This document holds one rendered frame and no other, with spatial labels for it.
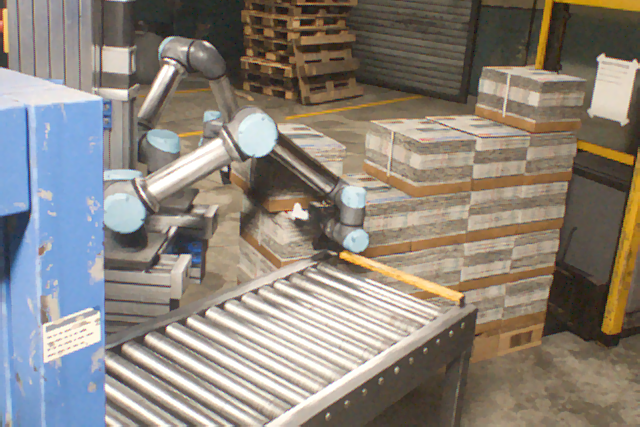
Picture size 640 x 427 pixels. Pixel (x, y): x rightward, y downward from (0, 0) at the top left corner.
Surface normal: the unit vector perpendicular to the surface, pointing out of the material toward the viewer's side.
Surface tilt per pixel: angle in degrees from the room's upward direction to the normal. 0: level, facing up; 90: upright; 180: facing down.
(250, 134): 86
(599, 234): 90
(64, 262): 90
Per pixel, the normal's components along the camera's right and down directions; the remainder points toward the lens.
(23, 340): -0.61, 0.18
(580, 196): -0.85, 0.08
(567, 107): 0.52, 0.28
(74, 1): -0.01, 0.29
